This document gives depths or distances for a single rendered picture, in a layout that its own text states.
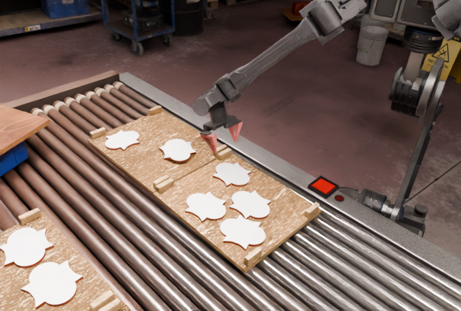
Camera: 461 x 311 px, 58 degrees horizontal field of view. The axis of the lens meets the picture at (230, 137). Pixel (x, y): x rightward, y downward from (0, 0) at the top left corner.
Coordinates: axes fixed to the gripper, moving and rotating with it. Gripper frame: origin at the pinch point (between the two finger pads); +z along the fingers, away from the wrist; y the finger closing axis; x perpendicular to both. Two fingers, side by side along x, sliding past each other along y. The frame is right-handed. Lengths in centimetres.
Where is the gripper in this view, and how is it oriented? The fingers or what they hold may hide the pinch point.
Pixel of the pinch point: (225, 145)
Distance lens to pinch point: 144.1
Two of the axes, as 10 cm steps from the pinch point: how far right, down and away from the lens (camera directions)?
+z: 2.0, 9.2, 3.5
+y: 7.3, -3.7, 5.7
